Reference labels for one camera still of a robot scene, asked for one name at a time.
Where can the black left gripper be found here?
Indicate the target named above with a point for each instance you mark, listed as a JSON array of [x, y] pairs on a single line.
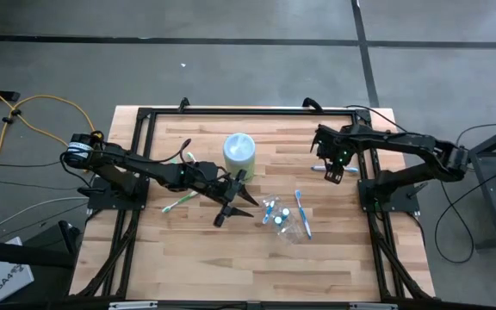
[[222, 189]]

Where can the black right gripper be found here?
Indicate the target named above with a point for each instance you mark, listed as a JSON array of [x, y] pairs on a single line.
[[334, 146]]

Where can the blue white toothbrush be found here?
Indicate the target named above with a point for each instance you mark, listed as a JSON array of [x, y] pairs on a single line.
[[351, 170], [268, 211], [303, 215]]

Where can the small blue mouthwash bottle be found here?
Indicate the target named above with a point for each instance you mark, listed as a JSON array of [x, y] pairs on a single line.
[[277, 220], [285, 212]]

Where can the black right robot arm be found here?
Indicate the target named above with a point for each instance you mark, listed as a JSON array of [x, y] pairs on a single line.
[[403, 140]]

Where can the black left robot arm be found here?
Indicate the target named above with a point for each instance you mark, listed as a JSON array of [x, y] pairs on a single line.
[[153, 172]]

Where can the light green cylindrical cup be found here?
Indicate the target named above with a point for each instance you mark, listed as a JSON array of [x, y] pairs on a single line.
[[239, 148]]

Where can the black metal stand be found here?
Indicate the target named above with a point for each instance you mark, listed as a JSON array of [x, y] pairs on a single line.
[[490, 202]]

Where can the black equipment stand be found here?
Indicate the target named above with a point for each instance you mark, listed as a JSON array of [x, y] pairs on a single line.
[[15, 254]]

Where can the black frame clamp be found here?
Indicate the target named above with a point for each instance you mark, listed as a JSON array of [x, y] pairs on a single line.
[[183, 103], [312, 102]]

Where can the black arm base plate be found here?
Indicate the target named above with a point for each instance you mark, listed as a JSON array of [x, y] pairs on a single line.
[[403, 202], [101, 202]]

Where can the silver metal bracket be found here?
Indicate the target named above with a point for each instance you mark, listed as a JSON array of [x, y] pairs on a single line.
[[132, 305], [373, 306]]

